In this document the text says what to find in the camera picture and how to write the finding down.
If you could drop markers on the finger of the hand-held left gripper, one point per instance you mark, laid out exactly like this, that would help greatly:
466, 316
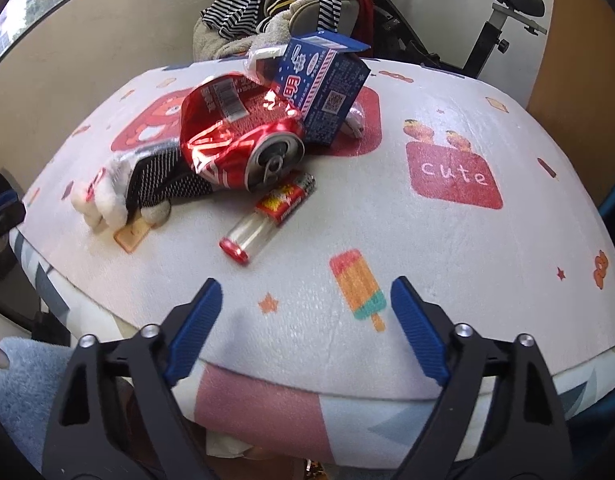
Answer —
2, 207

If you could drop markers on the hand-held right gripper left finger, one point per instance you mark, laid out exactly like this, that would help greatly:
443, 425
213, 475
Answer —
197, 332

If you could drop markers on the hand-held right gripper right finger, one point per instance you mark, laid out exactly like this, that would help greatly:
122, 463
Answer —
417, 332

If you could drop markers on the clear red lighter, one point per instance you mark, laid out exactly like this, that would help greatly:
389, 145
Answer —
247, 236

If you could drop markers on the white plush toy black mesh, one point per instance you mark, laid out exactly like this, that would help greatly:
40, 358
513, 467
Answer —
152, 180

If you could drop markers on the crushed red soda can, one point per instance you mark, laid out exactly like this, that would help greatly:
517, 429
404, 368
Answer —
222, 145

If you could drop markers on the blue paper carton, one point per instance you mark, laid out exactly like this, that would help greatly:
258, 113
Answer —
332, 85

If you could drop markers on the black office chair base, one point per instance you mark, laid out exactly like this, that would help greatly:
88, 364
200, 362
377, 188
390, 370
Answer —
0, 260

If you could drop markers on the printed cartoon table mat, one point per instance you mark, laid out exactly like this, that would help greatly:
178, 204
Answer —
437, 270

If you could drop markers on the geometric patterned sheet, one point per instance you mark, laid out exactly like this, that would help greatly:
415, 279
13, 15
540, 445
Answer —
247, 400

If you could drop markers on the white crumpled tissue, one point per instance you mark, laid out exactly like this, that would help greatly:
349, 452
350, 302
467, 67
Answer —
227, 447

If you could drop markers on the window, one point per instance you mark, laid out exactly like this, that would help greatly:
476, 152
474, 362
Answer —
37, 0

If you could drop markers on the striped clothes pile on chair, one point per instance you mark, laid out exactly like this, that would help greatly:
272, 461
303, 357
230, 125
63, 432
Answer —
212, 45

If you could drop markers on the clear bag with white toy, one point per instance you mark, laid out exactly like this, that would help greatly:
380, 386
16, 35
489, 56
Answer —
260, 60

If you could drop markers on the wooden panel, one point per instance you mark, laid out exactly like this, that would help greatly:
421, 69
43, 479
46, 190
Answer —
587, 85

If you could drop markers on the black white striped shirt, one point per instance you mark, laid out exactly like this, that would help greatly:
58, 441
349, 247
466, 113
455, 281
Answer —
232, 0

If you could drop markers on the dark red garment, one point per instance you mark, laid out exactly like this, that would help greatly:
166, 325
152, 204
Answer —
367, 20

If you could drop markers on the black exercise bike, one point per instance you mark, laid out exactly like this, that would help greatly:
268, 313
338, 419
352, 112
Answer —
512, 0

